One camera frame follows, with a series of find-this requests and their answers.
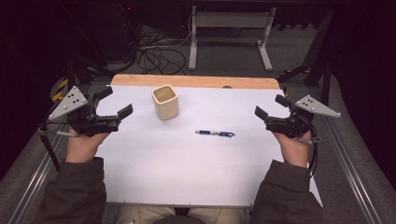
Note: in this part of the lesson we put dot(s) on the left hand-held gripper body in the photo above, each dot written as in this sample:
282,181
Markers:
81,119

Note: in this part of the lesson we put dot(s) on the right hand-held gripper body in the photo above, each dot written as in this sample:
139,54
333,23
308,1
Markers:
288,126

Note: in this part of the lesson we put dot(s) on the beige square cup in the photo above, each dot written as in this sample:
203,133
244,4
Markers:
166,109

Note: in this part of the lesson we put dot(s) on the blue pen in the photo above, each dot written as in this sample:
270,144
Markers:
214,133

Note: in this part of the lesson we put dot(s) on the person's right hand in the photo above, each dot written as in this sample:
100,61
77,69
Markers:
294,151

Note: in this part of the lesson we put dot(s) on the person's left hand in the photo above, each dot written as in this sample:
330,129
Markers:
82,146

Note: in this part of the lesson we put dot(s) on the black metal stand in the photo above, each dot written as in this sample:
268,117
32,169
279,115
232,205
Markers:
317,59
76,73

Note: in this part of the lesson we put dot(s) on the yellow black striped tape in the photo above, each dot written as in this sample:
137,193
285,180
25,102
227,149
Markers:
59,90

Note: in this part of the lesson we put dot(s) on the wooden table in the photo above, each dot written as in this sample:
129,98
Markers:
186,81

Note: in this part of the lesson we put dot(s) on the white paper sheet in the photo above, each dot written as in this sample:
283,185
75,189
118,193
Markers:
186,168

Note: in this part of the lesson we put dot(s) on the person's left leg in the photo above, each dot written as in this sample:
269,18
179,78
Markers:
141,215

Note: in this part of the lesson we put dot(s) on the person's leg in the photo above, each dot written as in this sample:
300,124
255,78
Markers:
224,215
141,215

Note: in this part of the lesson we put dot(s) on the person's right leg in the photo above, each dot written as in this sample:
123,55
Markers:
224,215

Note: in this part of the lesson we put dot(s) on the aluminium rail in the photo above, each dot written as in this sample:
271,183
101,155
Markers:
34,183
351,174

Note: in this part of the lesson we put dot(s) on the white desk frame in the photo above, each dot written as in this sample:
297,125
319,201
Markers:
229,20

